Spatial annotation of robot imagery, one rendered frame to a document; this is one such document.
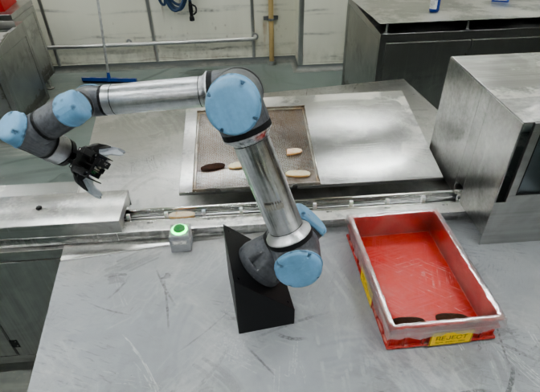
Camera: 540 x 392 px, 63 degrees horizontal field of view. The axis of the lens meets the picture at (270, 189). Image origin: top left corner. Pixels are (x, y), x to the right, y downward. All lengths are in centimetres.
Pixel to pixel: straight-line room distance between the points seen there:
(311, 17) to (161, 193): 341
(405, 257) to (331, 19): 370
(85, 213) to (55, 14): 399
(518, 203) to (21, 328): 197
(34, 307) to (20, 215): 44
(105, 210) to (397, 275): 103
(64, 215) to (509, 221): 154
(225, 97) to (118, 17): 445
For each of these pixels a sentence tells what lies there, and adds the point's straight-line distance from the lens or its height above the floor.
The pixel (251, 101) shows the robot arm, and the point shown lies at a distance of 91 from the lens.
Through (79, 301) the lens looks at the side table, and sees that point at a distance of 155.
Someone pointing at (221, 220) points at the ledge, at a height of 86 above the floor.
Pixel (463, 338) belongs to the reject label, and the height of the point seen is 85.
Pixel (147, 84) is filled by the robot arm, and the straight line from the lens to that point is 113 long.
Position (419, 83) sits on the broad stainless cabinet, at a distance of 347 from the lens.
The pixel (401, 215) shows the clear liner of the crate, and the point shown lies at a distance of 161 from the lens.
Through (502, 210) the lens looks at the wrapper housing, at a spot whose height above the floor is 98.
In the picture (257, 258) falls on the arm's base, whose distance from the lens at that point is 124.
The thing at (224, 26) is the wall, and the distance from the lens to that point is 521.
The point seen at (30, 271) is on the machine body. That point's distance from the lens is 190.
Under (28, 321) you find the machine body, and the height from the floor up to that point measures 40.
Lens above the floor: 192
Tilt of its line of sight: 37 degrees down
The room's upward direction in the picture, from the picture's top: 1 degrees counter-clockwise
